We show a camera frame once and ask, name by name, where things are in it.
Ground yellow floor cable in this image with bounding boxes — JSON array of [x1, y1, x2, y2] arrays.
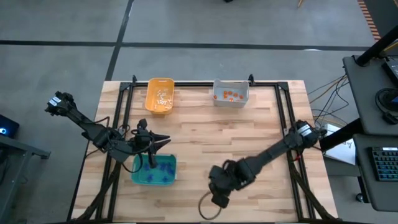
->
[[308, 76, 348, 104]]

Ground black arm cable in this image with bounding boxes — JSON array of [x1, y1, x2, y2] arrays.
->
[[121, 123, 156, 174], [198, 190, 223, 221]]

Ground black device with blue light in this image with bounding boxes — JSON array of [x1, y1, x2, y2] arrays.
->
[[0, 114, 20, 139]]

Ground grey desk top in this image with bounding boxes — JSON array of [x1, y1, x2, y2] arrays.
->
[[343, 55, 398, 136], [353, 133, 398, 213]]

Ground dark mat with orange stripes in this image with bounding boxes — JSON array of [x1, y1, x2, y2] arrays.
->
[[357, 0, 398, 43]]

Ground white paper sheet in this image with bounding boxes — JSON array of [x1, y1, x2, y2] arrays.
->
[[325, 138, 357, 166]]

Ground grey plastic bin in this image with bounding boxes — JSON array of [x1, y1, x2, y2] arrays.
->
[[212, 78, 250, 109]]

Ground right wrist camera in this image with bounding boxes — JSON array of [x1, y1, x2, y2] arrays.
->
[[211, 190, 232, 209]]

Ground black laptop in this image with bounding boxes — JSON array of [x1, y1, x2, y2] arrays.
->
[[381, 58, 398, 88]]

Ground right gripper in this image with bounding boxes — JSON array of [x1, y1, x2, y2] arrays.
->
[[207, 159, 249, 194]]

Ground black metal pole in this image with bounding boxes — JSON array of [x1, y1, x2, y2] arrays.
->
[[319, 118, 363, 152], [355, 26, 398, 67]]

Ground teal plastic bin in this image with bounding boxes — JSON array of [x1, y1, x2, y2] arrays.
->
[[130, 154, 177, 187]]

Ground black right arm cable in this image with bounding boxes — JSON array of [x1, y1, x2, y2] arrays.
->
[[198, 190, 223, 221]]

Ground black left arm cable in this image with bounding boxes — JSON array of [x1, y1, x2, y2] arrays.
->
[[121, 123, 156, 174]]

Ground black headphones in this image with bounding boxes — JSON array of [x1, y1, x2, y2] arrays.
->
[[374, 88, 398, 125]]

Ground orange plastic bin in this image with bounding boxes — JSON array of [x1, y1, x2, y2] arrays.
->
[[144, 77, 175, 115]]

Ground black computer keyboard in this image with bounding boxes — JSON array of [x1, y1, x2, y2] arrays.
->
[[369, 146, 398, 182]]

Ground grey metal cart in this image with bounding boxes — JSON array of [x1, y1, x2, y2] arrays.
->
[[0, 133, 52, 224]]

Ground white power box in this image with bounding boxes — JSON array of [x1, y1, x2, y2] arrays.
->
[[323, 123, 340, 134]]

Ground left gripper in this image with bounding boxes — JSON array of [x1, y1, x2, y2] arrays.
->
[[133, 130, 172, 169]]

